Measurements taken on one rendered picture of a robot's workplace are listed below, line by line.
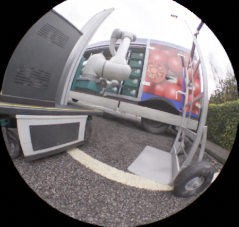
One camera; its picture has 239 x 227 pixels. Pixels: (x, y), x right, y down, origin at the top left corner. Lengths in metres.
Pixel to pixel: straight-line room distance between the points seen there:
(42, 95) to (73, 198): 0.50
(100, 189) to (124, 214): 0.18
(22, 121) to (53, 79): 0.26
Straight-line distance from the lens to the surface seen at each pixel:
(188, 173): 0.47
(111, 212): 0.43
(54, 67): 0.49
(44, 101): 0.47
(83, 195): 0.44
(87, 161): 0.59
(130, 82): 1.89
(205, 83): 0.54
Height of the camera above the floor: 0.41
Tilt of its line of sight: 1 degrees down
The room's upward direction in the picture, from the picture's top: 14 degrees clockwise
